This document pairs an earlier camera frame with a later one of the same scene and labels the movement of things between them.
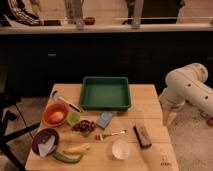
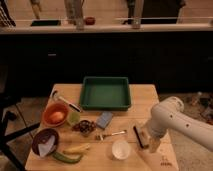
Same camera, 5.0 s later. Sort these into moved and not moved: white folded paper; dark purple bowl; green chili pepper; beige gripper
Moved: beige gripper
Not moved: dark purple bowl; green chili pepper; white folded paper
